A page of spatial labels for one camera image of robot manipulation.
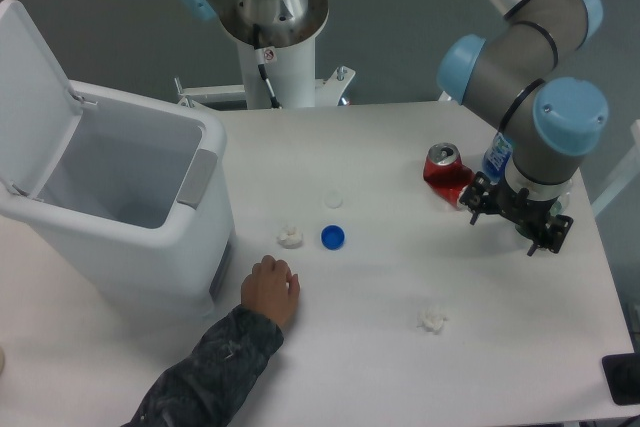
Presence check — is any crushed red soda can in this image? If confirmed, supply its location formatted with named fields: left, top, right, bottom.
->
left=423, top=142, right=474, bottom=209

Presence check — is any white paper ball right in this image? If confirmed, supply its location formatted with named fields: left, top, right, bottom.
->
left=417, top=306, right=448, bottom=334

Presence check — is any white paper ball left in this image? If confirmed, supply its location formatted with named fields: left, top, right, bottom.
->
left=276, top=224, right=304, bottom=249

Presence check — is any white trash bin lid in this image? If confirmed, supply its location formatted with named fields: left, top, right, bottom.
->
left=1, top=0, right=83, bottom=198

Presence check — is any white base bracket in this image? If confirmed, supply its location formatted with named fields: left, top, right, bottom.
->
left=174, top=65, right=356, bottom=111

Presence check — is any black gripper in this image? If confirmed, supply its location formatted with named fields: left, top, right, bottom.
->
left=459, top=172, right=573, bottom=257

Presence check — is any white paper ball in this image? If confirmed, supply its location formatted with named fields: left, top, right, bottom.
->
left=417, top=306, right=448, bottom=334
left=276, top=224, right=304, bottom=249

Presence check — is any blue label plastic bottle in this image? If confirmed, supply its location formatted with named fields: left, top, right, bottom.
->
left=482, top=132, right=513, bottom=184

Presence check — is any white trash bin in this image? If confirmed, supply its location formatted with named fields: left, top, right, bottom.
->
left=1, top=82, right=234, bottom=316

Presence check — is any white frame bar right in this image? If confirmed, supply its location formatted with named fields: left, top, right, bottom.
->
left=591, top=120, right=639, bottom=217

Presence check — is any black device at edge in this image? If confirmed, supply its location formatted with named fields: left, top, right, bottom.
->
left=602, top=353, right=639, bottom=406

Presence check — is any white bottle cap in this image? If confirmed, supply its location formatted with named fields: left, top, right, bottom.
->
left=323, top=189, right=344, bottom=209

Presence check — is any person's bare hand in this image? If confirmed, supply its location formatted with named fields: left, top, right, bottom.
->
left=240, top=255, right=301, bottom=329

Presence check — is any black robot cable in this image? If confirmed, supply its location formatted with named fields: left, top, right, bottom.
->
left=252, top=24, right=284, bottom=110

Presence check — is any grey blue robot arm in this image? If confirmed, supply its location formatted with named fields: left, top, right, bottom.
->
left=181, top=0, right=609, bottom=253

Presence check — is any blue bottle cap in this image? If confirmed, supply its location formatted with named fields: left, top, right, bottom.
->
left=320, top=224, right=346, bottom=250

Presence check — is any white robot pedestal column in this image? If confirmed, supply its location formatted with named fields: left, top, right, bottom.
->
left=236, top=39, right=316, bottom=109

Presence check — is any dark camouflage sleeve forearm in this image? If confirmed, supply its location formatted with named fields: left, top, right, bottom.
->
left=127, top=305, right=284, bottom=426

